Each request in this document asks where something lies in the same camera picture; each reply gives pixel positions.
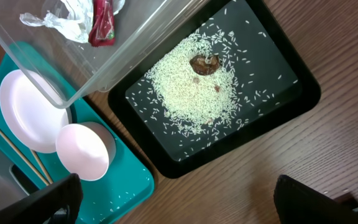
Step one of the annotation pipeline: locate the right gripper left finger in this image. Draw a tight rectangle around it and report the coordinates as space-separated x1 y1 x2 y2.
0 174 83 223

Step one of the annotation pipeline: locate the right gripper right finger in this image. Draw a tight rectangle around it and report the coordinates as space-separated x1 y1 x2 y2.
273 175 358 224

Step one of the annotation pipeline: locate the small pink white bowl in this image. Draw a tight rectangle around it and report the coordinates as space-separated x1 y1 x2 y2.
55 121 116 181

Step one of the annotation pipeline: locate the pile of white rice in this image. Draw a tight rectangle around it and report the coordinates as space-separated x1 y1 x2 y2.
125 7 300 162

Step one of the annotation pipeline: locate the brown food piece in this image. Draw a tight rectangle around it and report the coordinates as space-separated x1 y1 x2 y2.
189 55 221 76

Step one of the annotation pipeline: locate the red snack wrapper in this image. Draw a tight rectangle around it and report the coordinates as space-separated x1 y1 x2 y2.
88 0 115 47

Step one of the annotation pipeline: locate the white tissue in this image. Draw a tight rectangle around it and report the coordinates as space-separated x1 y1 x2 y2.
19 0 93 44
112 0 126 16

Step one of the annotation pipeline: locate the clear plastic waste bin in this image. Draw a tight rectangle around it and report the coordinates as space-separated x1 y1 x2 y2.
0 0 204 108

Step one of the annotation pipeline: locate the right wooden chopstick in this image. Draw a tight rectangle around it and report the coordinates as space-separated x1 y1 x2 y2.
30 149 53 184

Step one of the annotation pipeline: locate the wooden chopstick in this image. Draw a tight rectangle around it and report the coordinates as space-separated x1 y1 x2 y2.
0 130 50 185
30 149 53 184

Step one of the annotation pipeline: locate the left wooden chopstick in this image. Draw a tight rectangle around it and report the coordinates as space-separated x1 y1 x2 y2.
0 130 50 185

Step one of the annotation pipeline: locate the teal plastic serving tray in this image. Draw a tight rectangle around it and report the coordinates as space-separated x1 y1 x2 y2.
0 42 155 223

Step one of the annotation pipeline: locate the large white plate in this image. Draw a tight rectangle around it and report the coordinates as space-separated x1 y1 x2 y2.
0 69 72 154

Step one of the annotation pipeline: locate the black rectangular tray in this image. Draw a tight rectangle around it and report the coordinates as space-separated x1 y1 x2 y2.
108 1 321 179

